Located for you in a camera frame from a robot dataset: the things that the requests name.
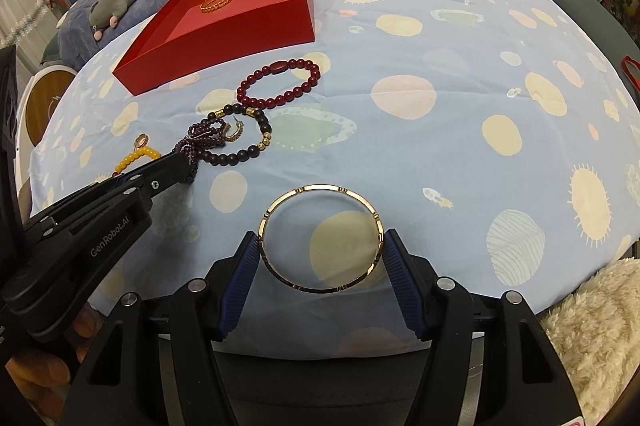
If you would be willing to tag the gold bangle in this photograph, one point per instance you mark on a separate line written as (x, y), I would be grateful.
(320, 187)

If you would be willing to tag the green sofa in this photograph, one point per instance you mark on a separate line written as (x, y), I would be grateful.
(590, 6)

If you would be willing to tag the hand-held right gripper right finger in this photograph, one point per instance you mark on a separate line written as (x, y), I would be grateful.
(400, 286)

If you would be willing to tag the round white wooden device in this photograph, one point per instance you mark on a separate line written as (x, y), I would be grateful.
(45, 101)

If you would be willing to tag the person's left hand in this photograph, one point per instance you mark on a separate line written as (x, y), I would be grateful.
(37, 376)

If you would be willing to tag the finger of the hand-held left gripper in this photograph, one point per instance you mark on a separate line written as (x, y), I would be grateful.
(127, 175)
(167, 173)

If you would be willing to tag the gold hoop earring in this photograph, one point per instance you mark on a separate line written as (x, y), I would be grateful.
(240, 124)
(231, 135)

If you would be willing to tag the white fluffy blanket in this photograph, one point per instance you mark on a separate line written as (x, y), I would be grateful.
(595, 331)

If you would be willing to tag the white sheer curtain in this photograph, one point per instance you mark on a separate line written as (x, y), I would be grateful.
(25, 6)

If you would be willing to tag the red cardboard box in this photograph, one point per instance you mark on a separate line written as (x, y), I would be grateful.
(240, 26)

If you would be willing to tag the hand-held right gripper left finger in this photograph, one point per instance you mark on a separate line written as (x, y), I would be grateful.
(244, 278)

